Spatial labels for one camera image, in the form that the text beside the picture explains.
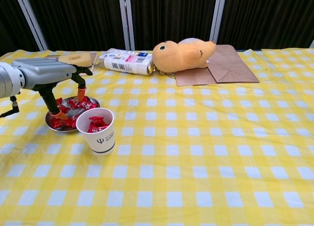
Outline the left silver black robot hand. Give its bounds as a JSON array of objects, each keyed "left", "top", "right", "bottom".
[{"left": 11, "top": 58, "right": 93, "bottom": 121}]

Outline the round metal plate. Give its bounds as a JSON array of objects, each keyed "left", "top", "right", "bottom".
[{"left": 45, "top": 95, "right": 101, "bottom": 133}]

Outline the white paper cup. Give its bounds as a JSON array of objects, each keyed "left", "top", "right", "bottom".
[{"left": 76, "top": 107, "right": 116, "bottom": 156}]

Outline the yellow sponge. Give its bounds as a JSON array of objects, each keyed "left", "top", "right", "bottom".
[{"left": 58, "top": 52, "right": 92, "bottom": 65}]

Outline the brown spiral notebook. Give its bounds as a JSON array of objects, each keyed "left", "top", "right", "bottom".
[{"left": 44, "top": 51, "right": 99, "bottom": 74}]

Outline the black pleated curtain panel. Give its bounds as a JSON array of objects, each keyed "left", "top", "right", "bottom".
[
  {"left": 129, "top": 0, "right": 218, "bottom": 51},
  {"left": 217, "top": 0, "right": 314, "bottom": 50},
  {"left": 24, "top": 0, "right": 126, "bottom": 52},
  {"left": 0, "top": 0, "right": 41, "bottom": 57}
]

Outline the white printed plastic package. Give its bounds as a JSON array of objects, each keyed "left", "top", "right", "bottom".
[{"left": 98, "top": 48, "right": 156, "bottom": 76}]

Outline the orange plush toy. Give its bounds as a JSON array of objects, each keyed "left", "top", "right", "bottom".
[{"left": 152, "top": 38, "right": 217, "bottom": 75}]

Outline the yellow white checkered tablecloth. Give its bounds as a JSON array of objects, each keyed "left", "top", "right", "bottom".
[{"left": 0, "top": 48, "right": 314, "bottom": 226}]

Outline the brown paper bag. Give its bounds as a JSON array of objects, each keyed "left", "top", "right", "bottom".
[
  {"left": 174, "top": 66, "right": 218, "bottom": 87},
  {"left": 207, "top": 44, "right": 260, "bottom": 84}
]

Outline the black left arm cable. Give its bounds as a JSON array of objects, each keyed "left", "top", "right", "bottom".
[{"left": 0, "top": 95, "right": 20, "bottom": 118}]

